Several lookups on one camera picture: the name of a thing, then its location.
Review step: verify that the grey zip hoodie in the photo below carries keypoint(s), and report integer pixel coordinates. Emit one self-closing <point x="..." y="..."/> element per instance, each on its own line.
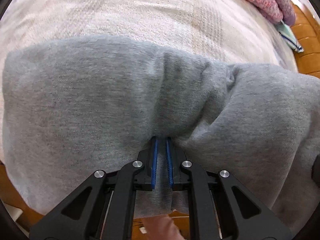
<point x="87" y="100"/>

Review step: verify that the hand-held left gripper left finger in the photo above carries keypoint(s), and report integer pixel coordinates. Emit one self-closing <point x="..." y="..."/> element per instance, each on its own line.
<point x="154" y="165"/>

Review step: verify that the teal striped pillow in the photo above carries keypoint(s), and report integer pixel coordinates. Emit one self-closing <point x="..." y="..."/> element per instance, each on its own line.
<point x="290" y="36"/>

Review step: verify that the leaf printed bed sheet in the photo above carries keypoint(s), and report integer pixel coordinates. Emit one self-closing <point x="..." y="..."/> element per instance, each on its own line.
<point x="125" y="12"/>

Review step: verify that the purple floral quilt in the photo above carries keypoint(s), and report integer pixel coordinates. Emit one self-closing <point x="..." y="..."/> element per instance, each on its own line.
<point x="265" y="2"/>

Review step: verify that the person's pink trousers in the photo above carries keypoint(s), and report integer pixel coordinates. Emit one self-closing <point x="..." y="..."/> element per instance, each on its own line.
<point x="160" y="227"/>

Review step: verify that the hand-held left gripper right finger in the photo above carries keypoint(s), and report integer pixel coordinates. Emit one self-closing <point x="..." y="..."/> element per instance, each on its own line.
<point x="169" y="165"/>

